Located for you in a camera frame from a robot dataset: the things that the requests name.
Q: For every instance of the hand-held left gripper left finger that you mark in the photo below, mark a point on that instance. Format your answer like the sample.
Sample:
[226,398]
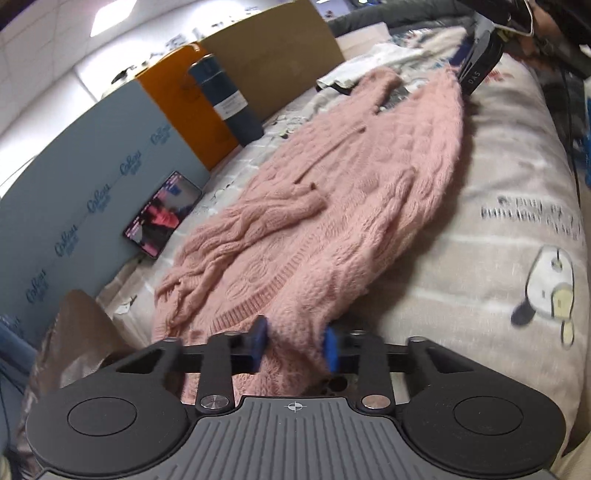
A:
[258,339]

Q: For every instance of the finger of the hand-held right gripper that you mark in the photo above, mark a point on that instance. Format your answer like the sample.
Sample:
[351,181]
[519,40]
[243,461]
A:
[461,55]

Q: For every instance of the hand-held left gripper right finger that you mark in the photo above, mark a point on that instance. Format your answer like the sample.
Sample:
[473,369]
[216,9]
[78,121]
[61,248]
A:
[330,350]

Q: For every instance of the pink knitted sweater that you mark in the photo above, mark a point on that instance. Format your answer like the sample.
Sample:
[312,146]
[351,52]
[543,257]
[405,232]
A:
[346,194]

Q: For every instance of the brown garment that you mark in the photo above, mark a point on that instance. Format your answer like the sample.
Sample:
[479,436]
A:
[78,332]

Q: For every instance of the white garment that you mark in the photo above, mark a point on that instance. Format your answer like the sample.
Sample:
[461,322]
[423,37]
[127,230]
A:
[383,53]

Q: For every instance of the grey padded edge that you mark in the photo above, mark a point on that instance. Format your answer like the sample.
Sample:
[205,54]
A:
[392,16]

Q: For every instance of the grey dog print bedsheet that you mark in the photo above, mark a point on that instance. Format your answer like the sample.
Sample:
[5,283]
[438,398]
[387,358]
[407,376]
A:
[498,152]

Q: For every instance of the pale cardboard box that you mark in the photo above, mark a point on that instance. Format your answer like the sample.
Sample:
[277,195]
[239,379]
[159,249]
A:
[364,39]

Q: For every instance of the black garment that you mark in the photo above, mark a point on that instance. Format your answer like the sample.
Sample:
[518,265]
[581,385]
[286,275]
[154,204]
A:
[341,87]

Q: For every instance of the black smartphone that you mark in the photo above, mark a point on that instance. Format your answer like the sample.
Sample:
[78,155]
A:
[161,214]

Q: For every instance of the brown cardboard box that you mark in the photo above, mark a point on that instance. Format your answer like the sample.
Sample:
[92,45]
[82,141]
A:
[277,55]

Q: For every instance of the dark blue vacuum bottle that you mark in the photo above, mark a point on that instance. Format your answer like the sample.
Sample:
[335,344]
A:
[231,106]

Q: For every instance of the light blue cardboard box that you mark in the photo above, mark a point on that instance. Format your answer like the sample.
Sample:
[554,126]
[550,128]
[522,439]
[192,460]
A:
[92,161]

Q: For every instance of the orange cardboard box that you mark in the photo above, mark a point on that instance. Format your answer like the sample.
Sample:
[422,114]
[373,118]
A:
[171,97]

